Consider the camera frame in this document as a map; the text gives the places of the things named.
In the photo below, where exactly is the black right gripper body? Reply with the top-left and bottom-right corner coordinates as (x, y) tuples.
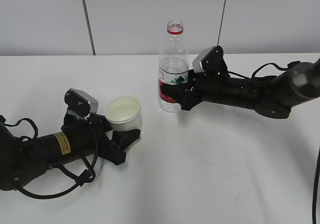
(181, 74), (225, 110)

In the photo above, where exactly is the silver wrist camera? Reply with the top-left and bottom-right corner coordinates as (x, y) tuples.
(64, 88), (99, 121)
(192, 46), (228, 75)

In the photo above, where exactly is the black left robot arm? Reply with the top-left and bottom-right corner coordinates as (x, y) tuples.
(0, 114), (141, 191)

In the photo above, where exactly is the white paper cup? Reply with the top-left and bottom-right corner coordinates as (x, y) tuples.
(104, 95), (142, 131)

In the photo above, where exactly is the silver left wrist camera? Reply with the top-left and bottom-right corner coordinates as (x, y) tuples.
(64, 88), (99, 121)

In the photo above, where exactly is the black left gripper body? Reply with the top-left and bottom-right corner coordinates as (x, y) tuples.
(61, 114), (126, 165)

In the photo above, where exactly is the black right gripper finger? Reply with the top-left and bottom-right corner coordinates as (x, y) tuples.
(188, 70), (197, 84)
(160, 83), (190, 104)

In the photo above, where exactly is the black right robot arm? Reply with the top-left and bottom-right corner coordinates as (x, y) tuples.
(160, 58), (320, 119)

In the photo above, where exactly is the clear water bottle red label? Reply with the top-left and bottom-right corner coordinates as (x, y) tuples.
(158, 20), (189, 113)

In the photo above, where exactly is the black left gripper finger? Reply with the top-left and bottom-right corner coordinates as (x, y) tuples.
(87, 115), (113, 131)
(111, 129), (141, 151)

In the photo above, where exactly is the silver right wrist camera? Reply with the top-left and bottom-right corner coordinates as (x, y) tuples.
(192, 46), (228, 75)

